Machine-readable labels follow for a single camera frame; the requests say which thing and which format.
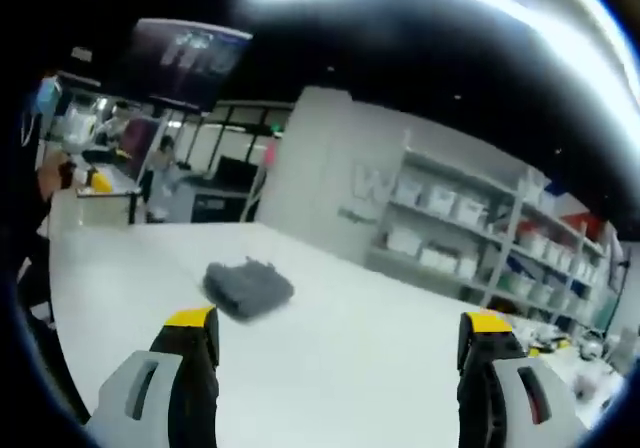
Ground grey towel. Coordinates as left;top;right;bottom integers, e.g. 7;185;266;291
201;255;295;323

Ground clutter of small parts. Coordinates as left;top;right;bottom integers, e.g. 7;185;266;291
499;312;626;399

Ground row of white storage bins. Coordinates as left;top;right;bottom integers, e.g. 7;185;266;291
387;182;609;314

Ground grey storage shelf unit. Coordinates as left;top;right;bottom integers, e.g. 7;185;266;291
367;145;624;329

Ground yellow container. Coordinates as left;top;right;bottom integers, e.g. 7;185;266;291
84;167;112;194

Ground black monitor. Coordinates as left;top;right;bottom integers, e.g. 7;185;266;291
217;155;261;187

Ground hanging dark screen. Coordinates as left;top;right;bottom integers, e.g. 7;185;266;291
107;17;254;114

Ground white partition wall panel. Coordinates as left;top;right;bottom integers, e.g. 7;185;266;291
257;85;406;269

